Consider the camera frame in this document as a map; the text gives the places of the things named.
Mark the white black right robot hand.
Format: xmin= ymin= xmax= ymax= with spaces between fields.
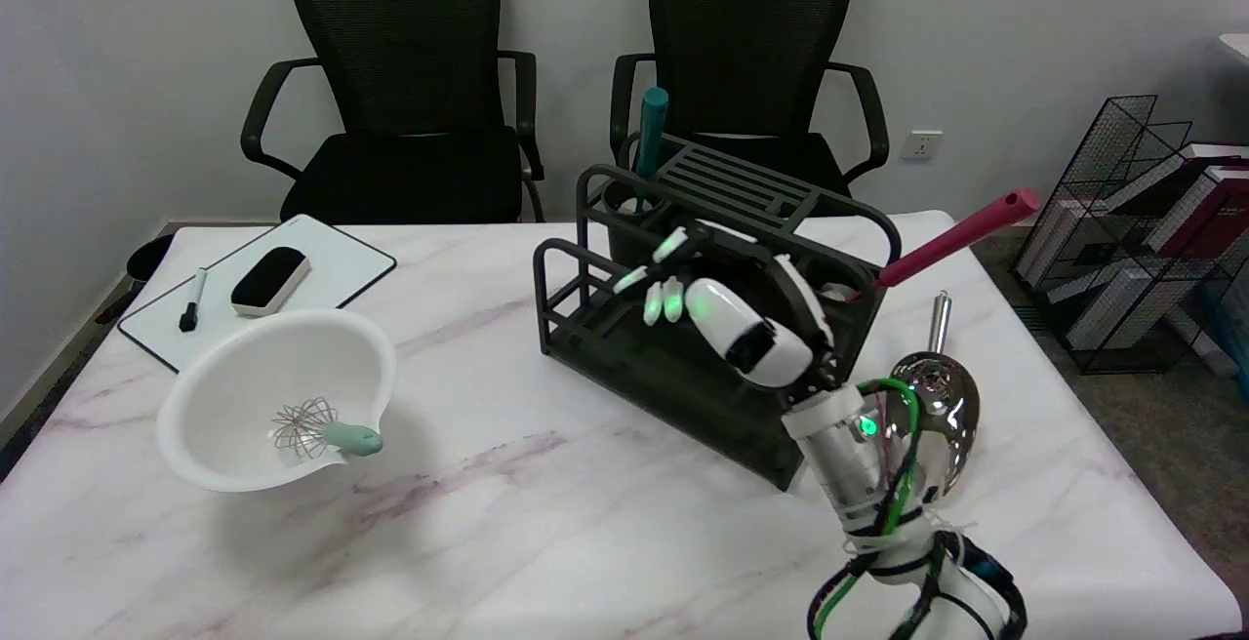
xmin=613 ymin=220 xmax=840 ymax=392

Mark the pink sponge bottle brush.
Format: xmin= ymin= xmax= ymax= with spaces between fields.
xmin=818 ymin=189 xmax=1041 ymax=305

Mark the black metal dish rack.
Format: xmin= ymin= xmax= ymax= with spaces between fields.
xmin=533 ymin=133 xmax=901 ymax=493

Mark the silver metal scoop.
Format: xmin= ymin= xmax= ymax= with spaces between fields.
xmin=883 ymin=291 xmax=981 ymax=507

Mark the black mesh office chair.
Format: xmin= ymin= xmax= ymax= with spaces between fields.
xmin=611 ymin=0 xmax=891 ymax=217
xmin=240 ymin=0 xmax=545 ymax=224

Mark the white book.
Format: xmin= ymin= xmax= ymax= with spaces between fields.
xmin=1064 ymin=260 xmax=1177 ymax=350

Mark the small white whiteboard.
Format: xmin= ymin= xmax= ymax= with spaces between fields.
xmin=117 ymin=215 xmax=398 ymax=374

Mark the black white board eraser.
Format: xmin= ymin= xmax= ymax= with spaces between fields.
xmin=230 ymin=247 xmax=312 ymax=318

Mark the maroon hardcover book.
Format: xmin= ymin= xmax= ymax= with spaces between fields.
xmin=1144 ymin=158 xmax=1249 ymax=262

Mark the white plastic mixing bowl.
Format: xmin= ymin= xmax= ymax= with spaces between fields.
xmin=156 ymin=308 xmax=398 ymax=495

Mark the black whiteboard marker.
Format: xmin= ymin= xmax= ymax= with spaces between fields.
xmin=179 ymin=268 xmax=209 ymax=334

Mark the black round floor object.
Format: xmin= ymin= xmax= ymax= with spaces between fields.
xmin=125 ymin=233 xmax=177 ymax=282

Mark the green robot cable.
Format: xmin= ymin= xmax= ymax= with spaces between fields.
xmin=813 ymin=379 xmax=925 ymax=640

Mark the teal handled brush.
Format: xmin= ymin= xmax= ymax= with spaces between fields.
xmin=632 ymin=87 xmax=670 ymax=217

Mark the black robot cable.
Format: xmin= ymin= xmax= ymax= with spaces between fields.
xmin=808 ymin=521 xmax=1028 ymax=640

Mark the black wire mesh file rack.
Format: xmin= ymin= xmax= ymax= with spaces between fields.
xmin=1010 ymin=94 xmax=1249 ymax=376

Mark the mint green handled whisk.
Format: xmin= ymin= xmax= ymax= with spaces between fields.
xmin=270 ymin=398 xmax=384 ymax=460

